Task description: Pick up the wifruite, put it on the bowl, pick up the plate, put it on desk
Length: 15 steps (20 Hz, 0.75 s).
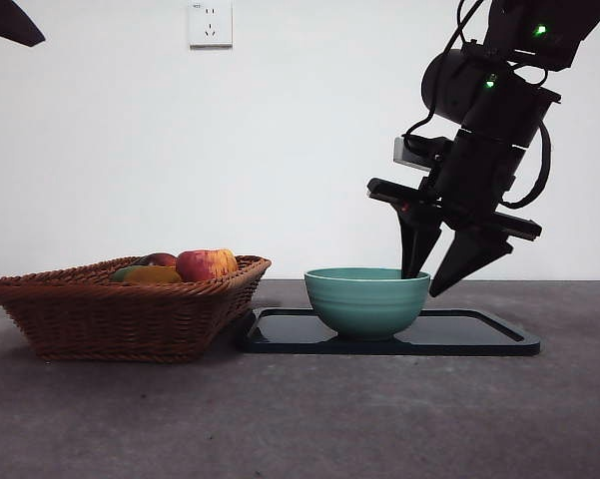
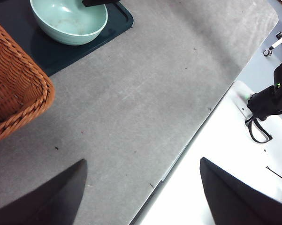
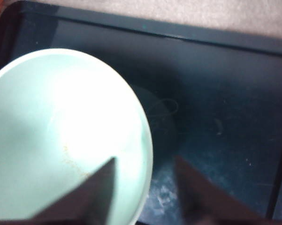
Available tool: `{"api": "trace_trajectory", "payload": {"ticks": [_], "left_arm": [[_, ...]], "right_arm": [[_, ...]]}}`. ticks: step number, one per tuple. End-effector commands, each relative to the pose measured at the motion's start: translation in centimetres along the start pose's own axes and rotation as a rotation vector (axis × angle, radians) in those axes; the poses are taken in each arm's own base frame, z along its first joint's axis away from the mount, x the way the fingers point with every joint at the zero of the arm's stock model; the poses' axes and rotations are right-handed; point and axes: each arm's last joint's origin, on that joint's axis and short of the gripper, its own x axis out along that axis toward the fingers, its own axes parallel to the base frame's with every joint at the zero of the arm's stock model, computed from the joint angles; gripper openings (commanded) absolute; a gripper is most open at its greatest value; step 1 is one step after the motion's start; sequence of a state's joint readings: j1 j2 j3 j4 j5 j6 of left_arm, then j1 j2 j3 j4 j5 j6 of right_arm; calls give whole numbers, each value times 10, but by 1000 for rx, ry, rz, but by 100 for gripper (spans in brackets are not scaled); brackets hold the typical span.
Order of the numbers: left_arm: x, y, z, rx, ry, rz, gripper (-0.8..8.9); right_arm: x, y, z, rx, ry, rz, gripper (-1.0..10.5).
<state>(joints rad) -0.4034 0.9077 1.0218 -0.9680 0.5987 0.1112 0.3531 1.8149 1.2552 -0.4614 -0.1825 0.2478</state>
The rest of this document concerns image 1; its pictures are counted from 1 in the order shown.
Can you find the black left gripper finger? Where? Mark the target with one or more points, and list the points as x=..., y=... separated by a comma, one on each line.
x=5, y=20

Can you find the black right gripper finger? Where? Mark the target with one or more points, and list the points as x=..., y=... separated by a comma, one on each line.
x=414, y=244
x=469, y=259

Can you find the teal ribbed bowl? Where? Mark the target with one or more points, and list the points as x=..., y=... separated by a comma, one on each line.
x=364, y=309

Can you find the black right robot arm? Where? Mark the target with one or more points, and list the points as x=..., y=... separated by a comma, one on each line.
x=504, y=110

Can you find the black rectangular tray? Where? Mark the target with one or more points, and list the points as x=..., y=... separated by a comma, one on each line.
x=454, y=334

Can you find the red yellow apple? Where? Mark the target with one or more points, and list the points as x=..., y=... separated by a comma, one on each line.
x=204, y=265

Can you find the dark red plum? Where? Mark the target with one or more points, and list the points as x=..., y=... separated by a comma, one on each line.
x=157, y=260

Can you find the green oval fruit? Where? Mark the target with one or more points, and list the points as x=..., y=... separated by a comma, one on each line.
x=119, y=276

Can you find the brown wicker basket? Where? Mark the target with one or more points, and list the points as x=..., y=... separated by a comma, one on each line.
x=120, y=319

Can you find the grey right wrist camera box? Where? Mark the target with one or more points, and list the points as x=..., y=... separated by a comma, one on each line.
x=403, y=152

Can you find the white wall socket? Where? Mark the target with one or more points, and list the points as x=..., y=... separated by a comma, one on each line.
x=210, y=25

